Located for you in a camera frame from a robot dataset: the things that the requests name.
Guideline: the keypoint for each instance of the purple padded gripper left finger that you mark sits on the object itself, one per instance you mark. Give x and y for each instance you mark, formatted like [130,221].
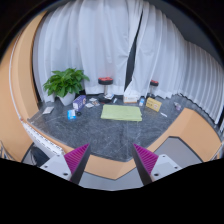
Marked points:
[69,166]

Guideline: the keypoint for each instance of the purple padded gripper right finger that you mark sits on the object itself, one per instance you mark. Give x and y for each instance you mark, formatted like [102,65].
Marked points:
[152,167]

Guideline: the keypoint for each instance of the green folded towel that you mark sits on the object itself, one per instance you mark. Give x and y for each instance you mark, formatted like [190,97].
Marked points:
[120,112]

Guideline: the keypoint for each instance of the small blue packet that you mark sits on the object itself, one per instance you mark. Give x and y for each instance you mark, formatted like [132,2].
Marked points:
[71,114]

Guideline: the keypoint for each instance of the purple white box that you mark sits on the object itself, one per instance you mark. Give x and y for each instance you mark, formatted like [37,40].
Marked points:
[79,102]

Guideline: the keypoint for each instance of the white paper sheet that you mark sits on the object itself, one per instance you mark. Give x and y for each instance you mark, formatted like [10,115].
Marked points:
[48,110]

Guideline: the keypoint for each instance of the yellow card box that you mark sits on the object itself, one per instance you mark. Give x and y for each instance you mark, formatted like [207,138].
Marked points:
[153,104]

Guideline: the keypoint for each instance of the white plant pot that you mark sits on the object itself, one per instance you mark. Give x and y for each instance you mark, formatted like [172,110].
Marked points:
[67,99]

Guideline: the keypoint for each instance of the small white bottle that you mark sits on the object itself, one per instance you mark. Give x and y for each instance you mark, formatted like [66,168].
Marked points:
[141,102]

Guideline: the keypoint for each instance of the white tissue box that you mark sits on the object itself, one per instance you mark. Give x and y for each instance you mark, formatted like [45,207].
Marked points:
[133,98]

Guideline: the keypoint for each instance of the right red topped stool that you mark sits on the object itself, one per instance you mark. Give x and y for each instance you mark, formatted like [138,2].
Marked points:
[152,87]

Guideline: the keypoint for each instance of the red topped stool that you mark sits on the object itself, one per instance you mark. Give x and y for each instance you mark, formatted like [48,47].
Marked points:
[152,87]
[105,82]

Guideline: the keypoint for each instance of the green potted plant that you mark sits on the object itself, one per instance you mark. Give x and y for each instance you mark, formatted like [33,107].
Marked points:
[63,82]

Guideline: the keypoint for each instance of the left red topped stool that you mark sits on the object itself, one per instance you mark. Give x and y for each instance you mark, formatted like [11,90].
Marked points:
[105,82]

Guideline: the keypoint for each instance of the right white curtain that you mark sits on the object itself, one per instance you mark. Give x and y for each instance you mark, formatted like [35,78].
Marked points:
[179,66]

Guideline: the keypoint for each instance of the white curtain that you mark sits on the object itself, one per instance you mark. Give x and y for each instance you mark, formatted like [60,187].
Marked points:
[95,36]
[179,66]

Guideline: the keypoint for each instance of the left white curtain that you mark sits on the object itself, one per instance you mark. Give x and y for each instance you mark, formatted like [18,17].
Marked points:
[95,36]

